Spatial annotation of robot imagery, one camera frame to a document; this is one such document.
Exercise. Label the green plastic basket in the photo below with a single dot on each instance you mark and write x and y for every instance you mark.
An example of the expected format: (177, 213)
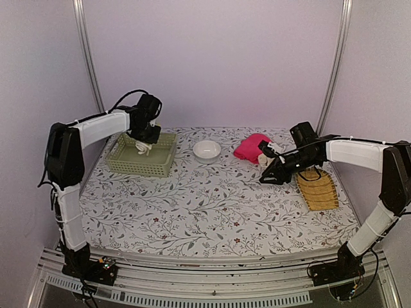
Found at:
(124, 157)

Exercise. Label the right aluminium frame post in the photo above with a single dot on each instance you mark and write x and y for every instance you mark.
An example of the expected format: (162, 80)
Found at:
(343, 32)

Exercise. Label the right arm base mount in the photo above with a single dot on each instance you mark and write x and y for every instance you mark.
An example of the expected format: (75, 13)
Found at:
(348, 276)

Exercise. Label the cream white towel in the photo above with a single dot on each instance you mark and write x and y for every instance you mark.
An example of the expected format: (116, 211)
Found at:
(264, 160)

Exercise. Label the yellow woven bamboo tray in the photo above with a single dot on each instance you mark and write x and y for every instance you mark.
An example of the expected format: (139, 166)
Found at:
(318, 189)

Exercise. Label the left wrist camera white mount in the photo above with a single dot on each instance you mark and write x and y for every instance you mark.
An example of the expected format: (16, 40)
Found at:
(153, 123)

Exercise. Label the left aluminium frame post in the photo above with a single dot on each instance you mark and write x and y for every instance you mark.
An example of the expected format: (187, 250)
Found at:
(81, 25)

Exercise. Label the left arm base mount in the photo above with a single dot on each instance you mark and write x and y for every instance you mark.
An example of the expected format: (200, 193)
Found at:
(100, 272)

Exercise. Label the pink towel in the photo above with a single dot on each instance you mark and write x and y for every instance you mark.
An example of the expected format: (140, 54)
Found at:
(248, 148)

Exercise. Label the green crocodile pattern towel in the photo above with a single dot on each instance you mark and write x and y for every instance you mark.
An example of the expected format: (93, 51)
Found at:
(143, 148)

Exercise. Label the aluminium front rail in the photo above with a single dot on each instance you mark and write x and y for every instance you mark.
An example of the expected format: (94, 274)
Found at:
(256, 281)

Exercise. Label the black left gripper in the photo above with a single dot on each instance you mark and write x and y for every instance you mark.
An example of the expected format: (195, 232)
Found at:
(153, 138)

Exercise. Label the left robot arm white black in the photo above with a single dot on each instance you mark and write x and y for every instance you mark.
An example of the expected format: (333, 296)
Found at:
(64, 166)

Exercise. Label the aluminium frame post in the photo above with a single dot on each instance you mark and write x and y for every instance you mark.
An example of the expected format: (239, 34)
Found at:
(81, 25)
(343, 32)

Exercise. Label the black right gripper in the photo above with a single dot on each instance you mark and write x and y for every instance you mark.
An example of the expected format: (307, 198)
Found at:
(282, 176)

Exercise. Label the white ceramic bowl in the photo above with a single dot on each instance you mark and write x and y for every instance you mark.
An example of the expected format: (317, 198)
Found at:
(207, 152)

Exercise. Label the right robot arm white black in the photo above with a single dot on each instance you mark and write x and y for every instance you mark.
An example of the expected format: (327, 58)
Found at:
(389, 159)

